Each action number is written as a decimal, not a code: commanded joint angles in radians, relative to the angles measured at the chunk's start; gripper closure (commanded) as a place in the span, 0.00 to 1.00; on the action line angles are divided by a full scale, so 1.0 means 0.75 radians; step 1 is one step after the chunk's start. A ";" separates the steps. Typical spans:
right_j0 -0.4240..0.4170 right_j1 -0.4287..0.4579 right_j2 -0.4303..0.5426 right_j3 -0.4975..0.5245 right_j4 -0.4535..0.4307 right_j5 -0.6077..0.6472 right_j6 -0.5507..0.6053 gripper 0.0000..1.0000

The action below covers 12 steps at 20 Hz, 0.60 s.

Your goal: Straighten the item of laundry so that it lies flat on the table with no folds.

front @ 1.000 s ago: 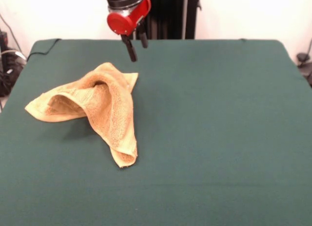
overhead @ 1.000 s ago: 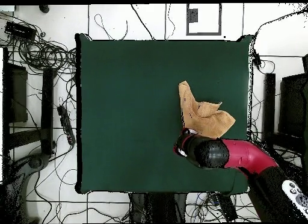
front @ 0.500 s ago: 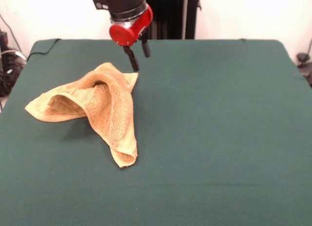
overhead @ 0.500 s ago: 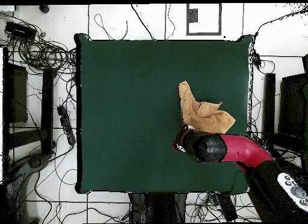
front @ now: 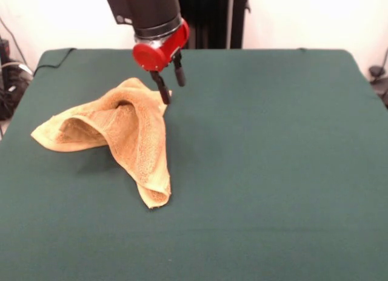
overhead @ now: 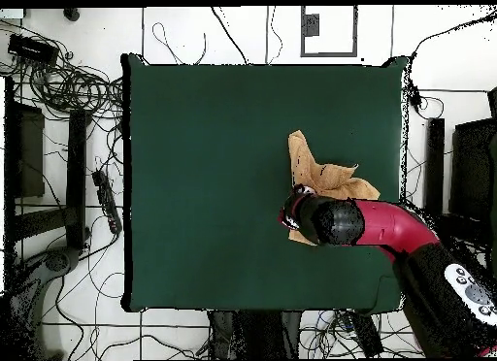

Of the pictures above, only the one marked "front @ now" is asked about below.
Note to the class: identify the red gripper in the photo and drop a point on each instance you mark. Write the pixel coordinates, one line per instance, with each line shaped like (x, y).
(151, 58)

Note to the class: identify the tan terry cloth towel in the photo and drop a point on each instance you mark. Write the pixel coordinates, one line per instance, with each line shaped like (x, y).
(145, 147)

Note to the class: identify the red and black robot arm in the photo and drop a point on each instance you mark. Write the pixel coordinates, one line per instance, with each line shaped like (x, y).
(145, 11)

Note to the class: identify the black metal stand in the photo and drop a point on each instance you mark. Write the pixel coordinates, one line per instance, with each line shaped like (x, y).
(212, 20)

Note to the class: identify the dark green table cloth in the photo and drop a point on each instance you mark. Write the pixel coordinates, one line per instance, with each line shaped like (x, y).
(272, 171)

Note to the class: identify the black plug adapter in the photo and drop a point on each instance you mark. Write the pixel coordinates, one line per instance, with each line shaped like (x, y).
(376, 71)

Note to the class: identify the black power strip red switch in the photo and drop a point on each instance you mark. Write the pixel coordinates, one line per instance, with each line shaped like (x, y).
(4, 50)

